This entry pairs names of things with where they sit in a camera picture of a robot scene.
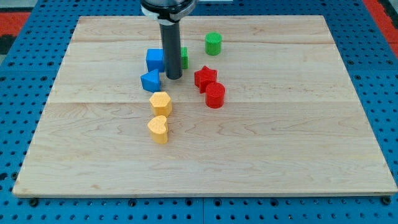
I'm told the yellow hexagon block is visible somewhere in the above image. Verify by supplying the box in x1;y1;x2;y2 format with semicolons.
149;91;172;117

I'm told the red cylinder block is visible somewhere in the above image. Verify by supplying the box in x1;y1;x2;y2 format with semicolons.
205;82;226;108

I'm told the blue cube block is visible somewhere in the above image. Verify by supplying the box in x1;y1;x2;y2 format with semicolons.
146;49;165;72

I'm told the light wooden board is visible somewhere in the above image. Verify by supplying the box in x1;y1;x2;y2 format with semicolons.
12;16;397;198

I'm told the yellow heart block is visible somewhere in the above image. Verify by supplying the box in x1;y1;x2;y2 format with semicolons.
147;115;169;144

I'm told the blue triangle block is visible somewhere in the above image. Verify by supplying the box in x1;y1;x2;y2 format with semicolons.
141;69;160;93

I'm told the green block behind rod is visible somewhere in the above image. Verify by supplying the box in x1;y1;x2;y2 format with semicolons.
181;47;189;69

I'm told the green cylinder block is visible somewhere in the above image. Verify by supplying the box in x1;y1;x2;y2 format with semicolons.
205;32;222;56

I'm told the red star block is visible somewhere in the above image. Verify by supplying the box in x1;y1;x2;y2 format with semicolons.
194;65;218;93

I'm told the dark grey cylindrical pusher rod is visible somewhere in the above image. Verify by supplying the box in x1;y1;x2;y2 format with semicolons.
160;23;182;80

